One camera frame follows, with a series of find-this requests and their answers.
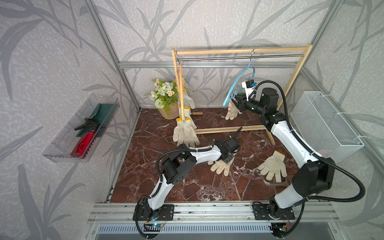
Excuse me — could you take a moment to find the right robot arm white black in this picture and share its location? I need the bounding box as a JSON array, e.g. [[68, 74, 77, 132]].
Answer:
[[223, 80, 366, 210]]

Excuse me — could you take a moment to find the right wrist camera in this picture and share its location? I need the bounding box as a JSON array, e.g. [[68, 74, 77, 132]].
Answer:
[[242, 79, 257, 102]]

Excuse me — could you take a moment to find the wooden clothes rack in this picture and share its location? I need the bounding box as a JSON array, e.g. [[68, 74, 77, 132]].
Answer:
[[172, 44, 313, 147]]

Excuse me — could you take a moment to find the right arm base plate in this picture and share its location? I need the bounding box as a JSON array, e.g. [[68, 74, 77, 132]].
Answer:
[[252, 202, 296, 221]]

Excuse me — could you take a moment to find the blue clip hanger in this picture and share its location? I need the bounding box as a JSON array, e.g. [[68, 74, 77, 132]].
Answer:
[[222, 54, 256, 107]]

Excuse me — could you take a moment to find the potted white flower plant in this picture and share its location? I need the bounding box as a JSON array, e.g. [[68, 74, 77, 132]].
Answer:
[[149, 79, 180, 120]]

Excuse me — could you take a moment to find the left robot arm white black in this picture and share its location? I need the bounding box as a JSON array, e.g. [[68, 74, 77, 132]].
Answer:
[[137, 127, 242, 213]]

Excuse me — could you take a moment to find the green dustpan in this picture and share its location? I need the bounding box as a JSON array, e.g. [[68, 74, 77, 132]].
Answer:
[[75, 104, 116, 138]]

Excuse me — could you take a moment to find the red spray bottle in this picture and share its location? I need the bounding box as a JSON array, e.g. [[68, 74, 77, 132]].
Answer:
[[71, 130, 96, 159]]

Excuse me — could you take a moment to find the clear plastic wall bin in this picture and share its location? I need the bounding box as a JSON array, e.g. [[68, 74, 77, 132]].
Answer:
[[43, 94, 120, 163]]

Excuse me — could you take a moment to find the white glove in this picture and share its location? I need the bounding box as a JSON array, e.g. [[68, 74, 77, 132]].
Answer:
[[173, 118, 201, 148], [179, 106, 197, 129], [258, 151, 287, 183], [183, 89, 196, 109], [208, 159, 235, 176], [173, 76, 193, 97], [225, 103, 242, 120]]

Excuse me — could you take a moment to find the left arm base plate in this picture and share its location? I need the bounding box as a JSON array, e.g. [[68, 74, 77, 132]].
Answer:
[[133, 203, 175, 221]]

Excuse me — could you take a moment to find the orange clip hanger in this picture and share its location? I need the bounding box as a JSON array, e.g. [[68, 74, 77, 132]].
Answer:
[[178, 62, 185, 123]]

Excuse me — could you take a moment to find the white wire mesh basket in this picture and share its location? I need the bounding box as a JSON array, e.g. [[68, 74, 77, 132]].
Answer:
[[291, 91, 365, 163]]

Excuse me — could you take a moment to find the brown slotted scoop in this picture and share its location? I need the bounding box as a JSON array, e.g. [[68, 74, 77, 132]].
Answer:
[[270, 175, 293, 187]]

